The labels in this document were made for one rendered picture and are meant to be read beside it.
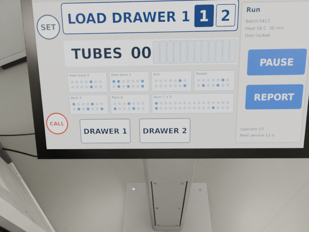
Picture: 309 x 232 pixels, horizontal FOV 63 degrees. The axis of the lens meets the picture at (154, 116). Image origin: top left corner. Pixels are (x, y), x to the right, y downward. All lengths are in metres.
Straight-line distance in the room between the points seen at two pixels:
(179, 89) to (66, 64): 0.20
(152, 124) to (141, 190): 1.02
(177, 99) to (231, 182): 1.15
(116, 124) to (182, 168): 0.34
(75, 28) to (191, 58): 0.21
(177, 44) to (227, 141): 0.20
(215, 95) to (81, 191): 1.22
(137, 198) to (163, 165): 0.72
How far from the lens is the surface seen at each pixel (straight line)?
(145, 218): 1.40
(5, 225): 1.04
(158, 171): 0.77
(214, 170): 1.58
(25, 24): 0.51
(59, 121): 0.50
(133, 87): 0.45
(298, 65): 0.50
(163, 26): 0.45
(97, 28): 0.47
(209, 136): 0.47
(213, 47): 0.46
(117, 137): 0.47
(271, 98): 0.49
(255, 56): 0.48
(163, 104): 0.45
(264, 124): 0.49
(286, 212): 1.59
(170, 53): 0.45
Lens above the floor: 1.38
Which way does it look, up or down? 51 degrees down
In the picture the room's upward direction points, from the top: 3 degrees counter-clockwise
